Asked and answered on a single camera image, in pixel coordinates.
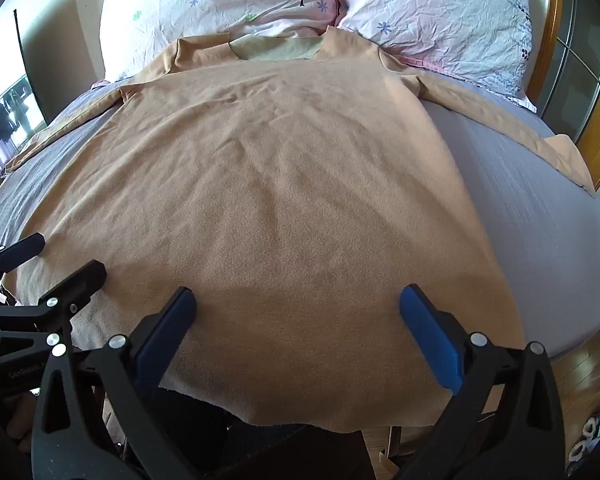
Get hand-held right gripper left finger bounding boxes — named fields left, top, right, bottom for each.
left=30, top=286, right=217, bottom=480

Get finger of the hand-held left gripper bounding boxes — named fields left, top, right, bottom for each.
left=0, top=232, right=47, bottom=306
left=0, top=259, right=108, bottom=356

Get white fluffy slippers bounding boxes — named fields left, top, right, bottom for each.
left=566, top=417, right=600, bottom=467

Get floral pillow with tree print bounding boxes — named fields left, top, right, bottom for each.
left=97, top=0, right=344, bottom=83

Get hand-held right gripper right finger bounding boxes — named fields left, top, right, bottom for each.
left=398, top=284, right=567, bottom=480

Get person's dark pants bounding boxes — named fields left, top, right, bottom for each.
left=122, top=387, right=398, bottom=480

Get grey bed sheet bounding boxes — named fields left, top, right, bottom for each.
left=0, top=77, right=600, bottom=362

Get window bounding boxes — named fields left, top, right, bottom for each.
left=0, top=0, right=49, bottom=173

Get floral white pillow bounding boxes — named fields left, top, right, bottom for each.
left=337, top=0, right=539, bottom=113

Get dark hanging clothes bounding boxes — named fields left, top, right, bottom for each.
left=0, top=87, right=23, bottom=143

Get tan long-sleeved shirt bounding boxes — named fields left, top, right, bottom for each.
left=2, top=25, right=597, bottom=434

